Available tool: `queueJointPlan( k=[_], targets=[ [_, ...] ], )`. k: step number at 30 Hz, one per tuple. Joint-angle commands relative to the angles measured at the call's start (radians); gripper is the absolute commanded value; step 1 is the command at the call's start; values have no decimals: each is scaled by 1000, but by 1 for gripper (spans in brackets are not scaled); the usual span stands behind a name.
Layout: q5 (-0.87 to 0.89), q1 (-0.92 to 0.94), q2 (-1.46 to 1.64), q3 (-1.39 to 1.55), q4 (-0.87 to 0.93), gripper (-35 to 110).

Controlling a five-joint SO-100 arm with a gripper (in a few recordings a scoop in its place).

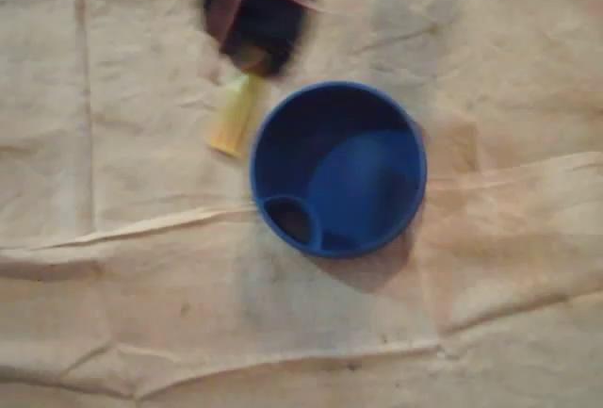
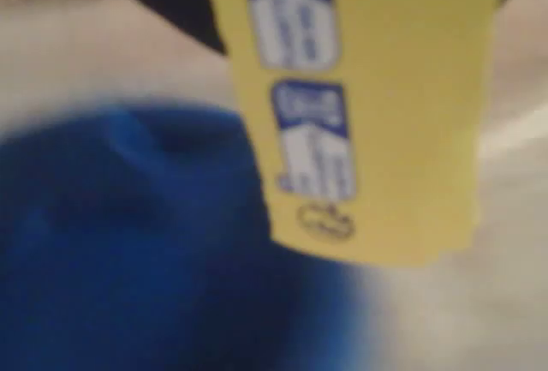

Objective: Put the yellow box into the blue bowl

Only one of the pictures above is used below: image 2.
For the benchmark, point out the blue plastic bowl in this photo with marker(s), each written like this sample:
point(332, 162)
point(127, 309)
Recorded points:
point(128, 238)

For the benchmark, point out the yellow cylindrical block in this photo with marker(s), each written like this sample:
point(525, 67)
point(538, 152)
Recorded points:
point(406, 109)

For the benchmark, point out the beige wrinkled cloth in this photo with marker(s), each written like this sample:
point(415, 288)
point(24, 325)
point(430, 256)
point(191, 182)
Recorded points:
point(492, 311)

